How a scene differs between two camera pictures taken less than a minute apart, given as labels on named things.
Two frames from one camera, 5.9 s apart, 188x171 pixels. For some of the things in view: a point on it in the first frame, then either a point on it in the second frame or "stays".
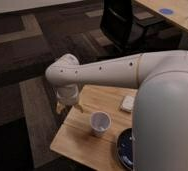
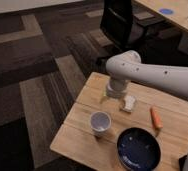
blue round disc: (166, 11) stays
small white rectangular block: (128, 103) stays
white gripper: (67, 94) -> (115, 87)
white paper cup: (100, 122) stays
